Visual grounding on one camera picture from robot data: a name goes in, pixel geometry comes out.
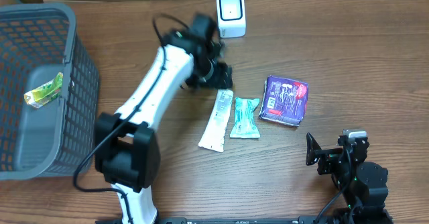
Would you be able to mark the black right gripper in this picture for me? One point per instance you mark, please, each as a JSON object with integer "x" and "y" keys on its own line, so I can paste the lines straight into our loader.
{"x": 328, "y": 156}

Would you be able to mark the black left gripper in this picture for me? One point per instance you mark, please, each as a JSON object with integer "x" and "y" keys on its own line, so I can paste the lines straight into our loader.
{"x": 228, "y": 78}

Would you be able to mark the purple snack package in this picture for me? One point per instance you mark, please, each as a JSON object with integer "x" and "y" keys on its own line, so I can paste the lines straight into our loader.
{"x": 284, "y": 101}

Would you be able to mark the teal candy wrapper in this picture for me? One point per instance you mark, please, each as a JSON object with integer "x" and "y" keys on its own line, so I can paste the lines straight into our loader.
{"x": 244, "y": 124}

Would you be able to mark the white tube gold cap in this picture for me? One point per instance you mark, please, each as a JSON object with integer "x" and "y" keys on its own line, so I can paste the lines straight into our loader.
{"x": 213, "y": 137}

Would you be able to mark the green yellow drink carton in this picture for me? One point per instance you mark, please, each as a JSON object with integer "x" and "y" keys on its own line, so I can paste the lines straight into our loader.
{"x": 45, "y": 93}

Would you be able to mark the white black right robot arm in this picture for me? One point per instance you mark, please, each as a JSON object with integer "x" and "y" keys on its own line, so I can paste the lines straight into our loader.
{"x": 362, "y": 185}

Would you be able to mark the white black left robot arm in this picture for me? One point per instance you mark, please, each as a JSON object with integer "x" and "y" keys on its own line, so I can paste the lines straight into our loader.
{"x": 127, "y": 151}

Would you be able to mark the white barcode scanner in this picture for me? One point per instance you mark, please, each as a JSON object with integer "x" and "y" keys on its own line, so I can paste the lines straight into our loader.
{"x": 231, "y": 18}

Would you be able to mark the dark grey plastic basket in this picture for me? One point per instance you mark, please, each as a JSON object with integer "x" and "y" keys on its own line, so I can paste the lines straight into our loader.
{"x": 37, "y": 42}

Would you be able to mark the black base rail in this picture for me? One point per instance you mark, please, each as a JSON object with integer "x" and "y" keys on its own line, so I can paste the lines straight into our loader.
{"x": 181, "y": 220}

